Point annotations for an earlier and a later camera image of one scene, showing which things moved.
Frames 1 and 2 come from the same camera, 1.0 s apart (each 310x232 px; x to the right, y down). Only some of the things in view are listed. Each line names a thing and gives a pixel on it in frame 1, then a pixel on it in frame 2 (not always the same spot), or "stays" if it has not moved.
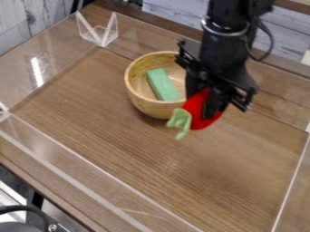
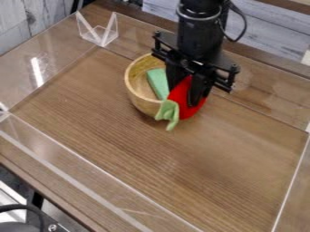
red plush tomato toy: x=193 y=104 to x=178 y=95
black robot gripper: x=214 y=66 to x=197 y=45
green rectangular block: x=162 y=84 stays
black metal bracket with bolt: x=35 y=222 stays
